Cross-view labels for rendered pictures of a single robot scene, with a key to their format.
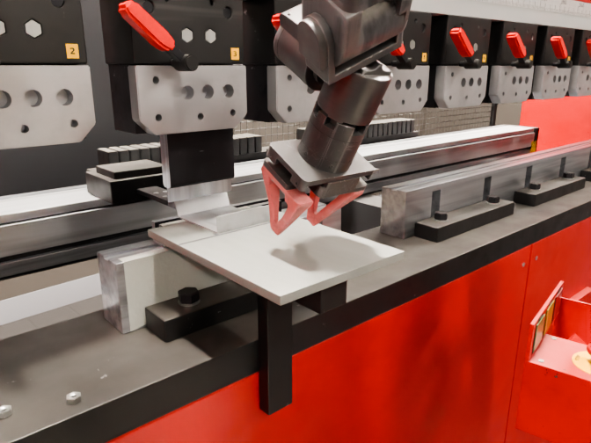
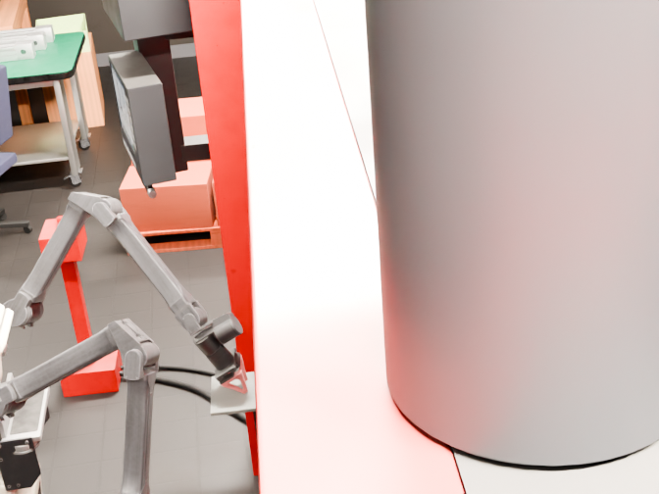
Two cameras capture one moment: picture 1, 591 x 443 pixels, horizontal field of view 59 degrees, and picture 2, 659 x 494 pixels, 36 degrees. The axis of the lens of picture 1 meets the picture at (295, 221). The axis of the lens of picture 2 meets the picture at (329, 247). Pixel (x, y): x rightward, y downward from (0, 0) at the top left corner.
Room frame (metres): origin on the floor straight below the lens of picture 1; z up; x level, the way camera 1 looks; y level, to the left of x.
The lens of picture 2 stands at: (2.23, -1.68, 2.64)
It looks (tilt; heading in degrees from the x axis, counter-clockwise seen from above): 27 degrees down; 128
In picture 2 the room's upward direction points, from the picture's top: 5 degrees counter-clockwise
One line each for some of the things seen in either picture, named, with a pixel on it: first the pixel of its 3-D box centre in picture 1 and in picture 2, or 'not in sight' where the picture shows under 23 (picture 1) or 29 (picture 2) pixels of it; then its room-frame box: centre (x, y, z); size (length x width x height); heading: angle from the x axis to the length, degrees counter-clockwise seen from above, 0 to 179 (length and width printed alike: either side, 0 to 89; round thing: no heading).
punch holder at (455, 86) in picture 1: (448, 62); not in sight; (1.07, -0.30, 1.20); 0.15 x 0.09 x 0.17; 131
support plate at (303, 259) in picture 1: (267, 243); (258, 390); (0.58, 0.03, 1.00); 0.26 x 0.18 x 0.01; 41
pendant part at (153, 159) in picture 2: not in sight; (141, 116); (-0.46, 0.69, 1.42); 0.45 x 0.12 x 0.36; 145
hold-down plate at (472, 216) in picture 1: (467, 217); not in sight; (1.05, -0.36, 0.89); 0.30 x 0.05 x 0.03; 131
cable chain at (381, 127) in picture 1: (360, 130); not in sight; (1.50, -0.19, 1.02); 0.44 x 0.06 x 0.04; 131
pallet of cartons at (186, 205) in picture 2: not in sight; (217, 170); (-1.73, 2.32, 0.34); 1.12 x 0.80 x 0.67; 43
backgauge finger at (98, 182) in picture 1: (151, 186); not in sight; (0.82, 0.23, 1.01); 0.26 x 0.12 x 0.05; 41
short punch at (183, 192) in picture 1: (199, 162); not in sight; (0.70, 0.13, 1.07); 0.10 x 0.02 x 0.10; 131
